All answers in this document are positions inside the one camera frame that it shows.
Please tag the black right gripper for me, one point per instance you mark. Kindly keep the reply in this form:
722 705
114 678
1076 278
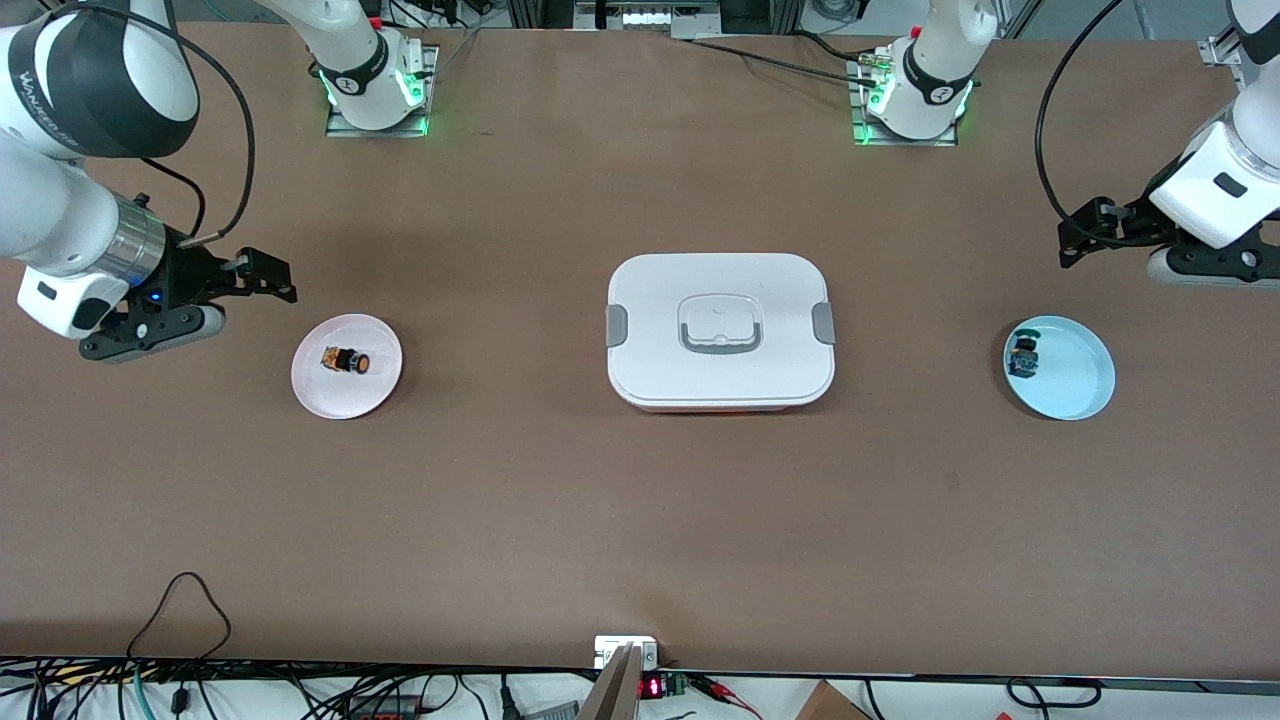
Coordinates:
188 274

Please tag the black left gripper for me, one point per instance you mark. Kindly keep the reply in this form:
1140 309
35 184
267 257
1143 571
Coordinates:
1128 222

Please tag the orange push-button switch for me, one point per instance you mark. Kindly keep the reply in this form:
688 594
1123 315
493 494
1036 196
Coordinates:
335 358

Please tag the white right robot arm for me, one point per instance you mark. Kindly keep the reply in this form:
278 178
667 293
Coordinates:
60 215

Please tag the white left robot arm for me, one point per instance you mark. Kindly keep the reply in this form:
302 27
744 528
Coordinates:
1215 190

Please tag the pink round plate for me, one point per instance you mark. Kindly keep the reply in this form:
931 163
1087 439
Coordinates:
330 395

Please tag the light blue round plate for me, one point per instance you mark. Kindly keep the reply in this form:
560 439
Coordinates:
1070 385

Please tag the white lunch box grey latches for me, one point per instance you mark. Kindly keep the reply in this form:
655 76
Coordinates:
720 290

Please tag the black orange power strip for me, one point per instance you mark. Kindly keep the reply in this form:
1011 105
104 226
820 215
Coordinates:
385 710

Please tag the silver control box with lights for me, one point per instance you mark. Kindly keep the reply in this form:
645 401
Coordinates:
650 18

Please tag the small white socket box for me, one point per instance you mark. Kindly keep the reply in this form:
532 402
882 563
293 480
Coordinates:
610 650

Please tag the grey power adapter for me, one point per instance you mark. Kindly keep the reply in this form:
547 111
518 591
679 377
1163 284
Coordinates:
550 712

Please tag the grey metal bar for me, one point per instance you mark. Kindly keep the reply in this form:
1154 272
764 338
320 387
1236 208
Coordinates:
612 695

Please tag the brown cardboard piece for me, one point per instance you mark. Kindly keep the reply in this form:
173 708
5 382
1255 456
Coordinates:
828 705

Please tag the red digit display module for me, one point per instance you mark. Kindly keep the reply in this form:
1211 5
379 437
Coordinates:
652 687

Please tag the blue push-button switch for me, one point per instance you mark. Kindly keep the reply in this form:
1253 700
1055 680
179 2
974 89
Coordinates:
1022 360

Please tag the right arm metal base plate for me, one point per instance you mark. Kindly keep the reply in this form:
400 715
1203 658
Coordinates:
380 132

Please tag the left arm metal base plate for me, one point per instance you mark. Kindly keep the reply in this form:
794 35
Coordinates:
905 142

